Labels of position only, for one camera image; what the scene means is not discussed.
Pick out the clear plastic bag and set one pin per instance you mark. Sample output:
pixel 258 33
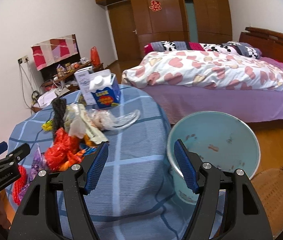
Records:
pixel 105 121

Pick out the red double happiness decoration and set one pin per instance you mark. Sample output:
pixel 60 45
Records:
pixel 155 6

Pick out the wooden tv stand shelf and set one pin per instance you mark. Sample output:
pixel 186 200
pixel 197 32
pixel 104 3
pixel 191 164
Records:
pixel 67 80

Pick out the brown wooden wardrobe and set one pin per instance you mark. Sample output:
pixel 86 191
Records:
pixel 212 19

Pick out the red orange gift bag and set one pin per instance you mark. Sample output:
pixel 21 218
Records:
pixel 94 56

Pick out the white pink heart duvet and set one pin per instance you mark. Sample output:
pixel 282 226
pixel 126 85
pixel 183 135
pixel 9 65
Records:
pixel 205 69

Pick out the white yellow snack wrapper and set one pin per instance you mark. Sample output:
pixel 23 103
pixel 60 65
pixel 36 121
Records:
pixel 78 123

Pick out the white mug on shelf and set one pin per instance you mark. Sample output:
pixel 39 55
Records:
pixel 84 60

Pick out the orange blue snack bag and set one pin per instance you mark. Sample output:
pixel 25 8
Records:
pixel 86 147

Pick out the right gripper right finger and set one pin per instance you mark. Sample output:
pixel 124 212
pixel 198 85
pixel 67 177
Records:
pixel 244 216

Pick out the white tall paper box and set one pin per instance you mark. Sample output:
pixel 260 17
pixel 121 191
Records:
pixel 82 77

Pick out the red plastic bag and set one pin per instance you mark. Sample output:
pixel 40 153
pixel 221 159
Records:
pixel 64 152

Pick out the television with patchwork cover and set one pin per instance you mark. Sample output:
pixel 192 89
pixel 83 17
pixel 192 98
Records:
pixel 54 50

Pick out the brown wooden door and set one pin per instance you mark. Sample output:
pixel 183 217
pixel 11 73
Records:
pixel 124 31

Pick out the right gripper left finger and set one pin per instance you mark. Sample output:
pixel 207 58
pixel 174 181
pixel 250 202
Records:
pixel 39 214

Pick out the light blue trash bin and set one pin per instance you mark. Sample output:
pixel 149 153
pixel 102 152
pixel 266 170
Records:
pixel 218 138

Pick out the wooden bed with purple sheet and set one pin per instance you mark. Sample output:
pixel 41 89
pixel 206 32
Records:
pixel 247 105

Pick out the black mesh net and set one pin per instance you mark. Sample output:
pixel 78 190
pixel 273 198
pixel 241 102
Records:
pixel 59 106

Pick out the blue plaid tablecloth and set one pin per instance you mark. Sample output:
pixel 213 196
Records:
pixel 135 196

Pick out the person's left hand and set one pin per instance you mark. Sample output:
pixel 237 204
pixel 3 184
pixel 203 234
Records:
pixel 6 210

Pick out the white box on stand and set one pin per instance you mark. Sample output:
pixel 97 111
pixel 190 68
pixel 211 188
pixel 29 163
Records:
pixel 45 99

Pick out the red mesh net bag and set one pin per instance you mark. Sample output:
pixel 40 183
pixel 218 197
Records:
pixel 19 184

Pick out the wall power socket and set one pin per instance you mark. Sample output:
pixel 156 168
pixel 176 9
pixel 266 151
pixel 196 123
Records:
pixel 24 59

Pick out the cow pattern folded blanket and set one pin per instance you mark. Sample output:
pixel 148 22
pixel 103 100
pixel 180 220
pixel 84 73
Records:
pixel 230 47

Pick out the purple wrapper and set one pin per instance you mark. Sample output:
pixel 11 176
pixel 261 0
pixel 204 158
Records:
pixel 38 164

